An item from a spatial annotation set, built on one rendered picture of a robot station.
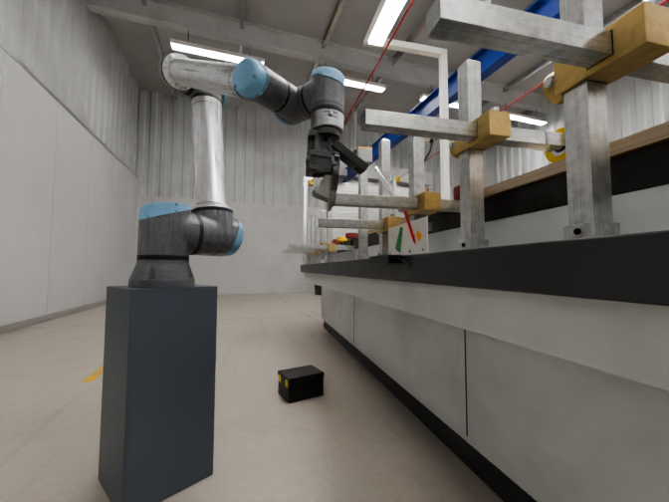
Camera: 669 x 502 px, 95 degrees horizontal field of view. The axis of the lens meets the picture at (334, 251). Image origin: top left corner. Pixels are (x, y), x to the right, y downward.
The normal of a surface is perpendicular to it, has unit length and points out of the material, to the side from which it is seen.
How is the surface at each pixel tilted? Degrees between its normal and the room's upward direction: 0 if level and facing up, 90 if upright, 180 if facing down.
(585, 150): 90
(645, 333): 90
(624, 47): 90
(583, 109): 90
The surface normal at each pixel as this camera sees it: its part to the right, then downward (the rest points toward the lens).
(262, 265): 0.32, -0.05
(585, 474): -0.97, -0.01
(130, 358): 0.75, -0.04
